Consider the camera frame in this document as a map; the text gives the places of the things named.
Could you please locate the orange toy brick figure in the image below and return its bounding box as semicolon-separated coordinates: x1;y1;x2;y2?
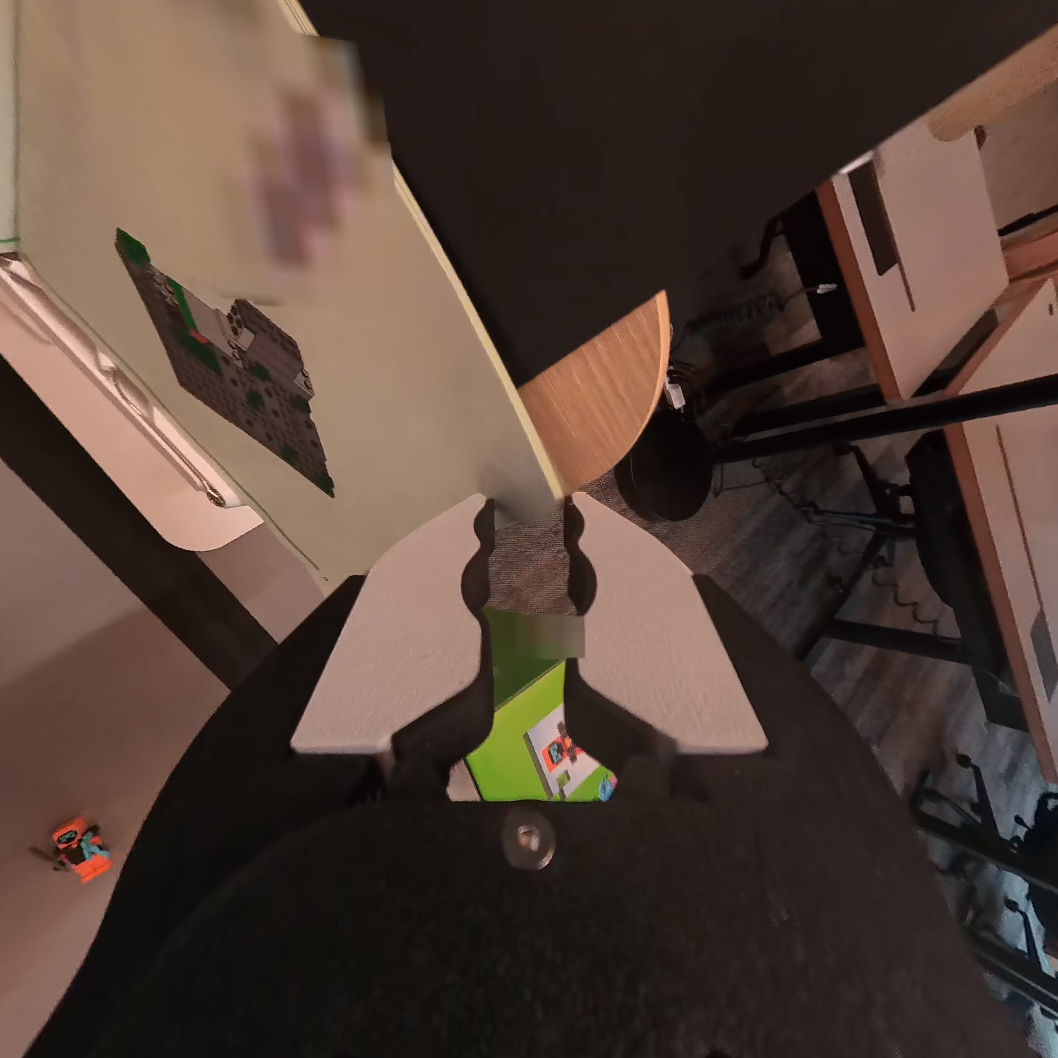
33;814;114;886

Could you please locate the pale green instruction booklet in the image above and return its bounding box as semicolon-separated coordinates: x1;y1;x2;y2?
12;0;571;596

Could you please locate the green toy brick set box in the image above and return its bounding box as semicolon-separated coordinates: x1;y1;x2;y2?
463;607;618;803

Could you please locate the black office chair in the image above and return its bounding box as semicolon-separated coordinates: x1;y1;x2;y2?
909;752;1058;1001

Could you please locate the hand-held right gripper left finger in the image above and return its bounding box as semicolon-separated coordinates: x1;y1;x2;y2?
291;493;497;782

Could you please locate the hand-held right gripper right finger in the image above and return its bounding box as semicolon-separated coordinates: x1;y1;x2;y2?
564;493;770;782

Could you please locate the white background desk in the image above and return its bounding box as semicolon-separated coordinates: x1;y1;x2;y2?
818;124;1013;406
942;277;1058;786

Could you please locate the white and wood book stand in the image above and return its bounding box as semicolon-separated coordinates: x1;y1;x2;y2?
0;0;1058;553

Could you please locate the grey desk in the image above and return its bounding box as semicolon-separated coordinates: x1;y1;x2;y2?
0;351;332;1058

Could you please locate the black round bin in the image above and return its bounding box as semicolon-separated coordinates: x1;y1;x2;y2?
616;405;720;522

